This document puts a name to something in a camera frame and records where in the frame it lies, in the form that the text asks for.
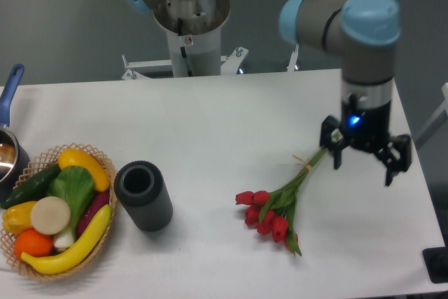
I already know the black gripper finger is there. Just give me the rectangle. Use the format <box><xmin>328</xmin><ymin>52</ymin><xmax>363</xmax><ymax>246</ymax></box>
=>
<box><xmin>374</xmin><ymin>134</ymin><xmax>412</xmax><ymax>186</ymax></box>
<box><xmin>319</xmin><ymin>116</ymin><xmax>349</xmax><ymax>169</ymax></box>

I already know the dark grey ribbed vase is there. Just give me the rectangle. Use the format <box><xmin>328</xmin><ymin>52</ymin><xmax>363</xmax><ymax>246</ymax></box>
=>
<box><xmin>114</xmin><ymin>160</ymin><xmax>174</xmax><ymax>232</ymax></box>

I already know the blue handled saucepan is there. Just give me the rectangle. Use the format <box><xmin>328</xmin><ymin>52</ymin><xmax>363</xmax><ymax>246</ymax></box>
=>
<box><xmin>1</xmin><ymin>64</ymin><xmax>29</xmax><ymax>202</ymax></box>

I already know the white frame at right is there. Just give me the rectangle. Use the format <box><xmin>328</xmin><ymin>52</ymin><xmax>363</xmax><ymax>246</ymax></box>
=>
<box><xmin>414</xmin><ymin>83</ymin><xmax>447</xmax><ymax>150</ymax></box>

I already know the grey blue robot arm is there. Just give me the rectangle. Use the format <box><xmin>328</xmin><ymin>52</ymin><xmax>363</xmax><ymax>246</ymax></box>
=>
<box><xmin>125</xmin><ymin>0</ymin><xmax>412</xmax><ymax>183</ymax></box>

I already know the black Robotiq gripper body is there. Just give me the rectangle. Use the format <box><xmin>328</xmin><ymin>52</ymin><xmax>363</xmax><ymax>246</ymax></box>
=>
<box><xmin>341</xmin><ymin>102</ymin><xmax>391</xmax><ymax>153</ymax></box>

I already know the woven wicker basket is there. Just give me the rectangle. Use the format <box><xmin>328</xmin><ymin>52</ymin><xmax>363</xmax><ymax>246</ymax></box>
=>
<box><xmin>1</xmin><ymin>143</ymin><xmax>118</xmax><ymax>281</ymax></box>

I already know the orange fruit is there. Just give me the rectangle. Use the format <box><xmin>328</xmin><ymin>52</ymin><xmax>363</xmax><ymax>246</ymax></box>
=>
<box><xmin>14</xmin><ymin>229</ymin><xmax>53</xmax><ymax>260</ymax></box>

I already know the yellow bell pepper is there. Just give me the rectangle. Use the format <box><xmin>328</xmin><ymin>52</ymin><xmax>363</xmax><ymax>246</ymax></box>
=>
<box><xmin>2</xmin><ymin>201</ymin><xmax>37</xmax><ymax>235</ymax></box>

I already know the purple eggplant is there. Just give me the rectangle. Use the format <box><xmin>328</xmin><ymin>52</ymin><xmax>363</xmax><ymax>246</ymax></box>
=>
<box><xmin>76</xmin><ymin>191</ymin><xmax>110</xmax><ymax>237</ymax></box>

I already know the black device at edge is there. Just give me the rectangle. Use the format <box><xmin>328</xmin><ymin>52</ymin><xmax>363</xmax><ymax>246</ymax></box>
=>
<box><xmin>422</xmin><ymin>246</ymin><xmax>447</xmax><ymax>284</ymax></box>

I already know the green bok choy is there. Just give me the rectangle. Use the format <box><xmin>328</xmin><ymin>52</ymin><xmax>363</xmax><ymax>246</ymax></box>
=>
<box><xmin>46</xmin><ymin>166</ymin><xmax>95</xmax><ymax>252</ymax></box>

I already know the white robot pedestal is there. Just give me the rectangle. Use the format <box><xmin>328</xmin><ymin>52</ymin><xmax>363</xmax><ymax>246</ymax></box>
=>
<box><xmin>121</xmin><ymin>0</ymin><xmax>300</xmax><ymax>81</ymax></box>

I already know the green cucumber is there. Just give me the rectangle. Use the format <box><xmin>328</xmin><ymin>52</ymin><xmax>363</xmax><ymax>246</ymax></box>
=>
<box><xmin>1</xmin><ymin>165</ymin><xmax>61</xmax><ymax>209</ymax></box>

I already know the yellow banana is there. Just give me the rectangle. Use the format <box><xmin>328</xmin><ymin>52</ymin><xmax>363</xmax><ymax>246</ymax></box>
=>
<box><xmin>21</xmin><ymin>204</ymin><xmax>111</xmax><ymax>275</ymax></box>

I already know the red tulip bouquet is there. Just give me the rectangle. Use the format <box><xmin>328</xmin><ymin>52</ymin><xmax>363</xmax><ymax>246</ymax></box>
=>
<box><xmin>235</xmin><ymin>148</ymin><xmax>328</xmax><ymax>256</ymax></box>

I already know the beige round disc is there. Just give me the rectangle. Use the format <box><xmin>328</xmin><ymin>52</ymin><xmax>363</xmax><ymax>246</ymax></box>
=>
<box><xmin>30</xmin><ymin>196</ymin><xmax>71</xmax><ymax>235</ymax></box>

